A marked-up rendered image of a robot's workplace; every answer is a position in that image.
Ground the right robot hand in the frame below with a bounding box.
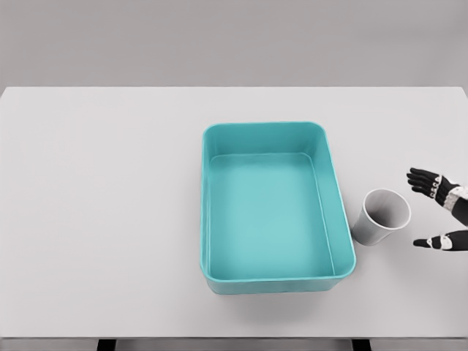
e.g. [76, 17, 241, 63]
[407, 167, 468, 252]

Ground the teal plastic basket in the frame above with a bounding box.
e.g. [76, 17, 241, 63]
[198, 121, 357, 296]

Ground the white paper cup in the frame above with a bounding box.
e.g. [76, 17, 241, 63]
[352, 188, 412, 246]

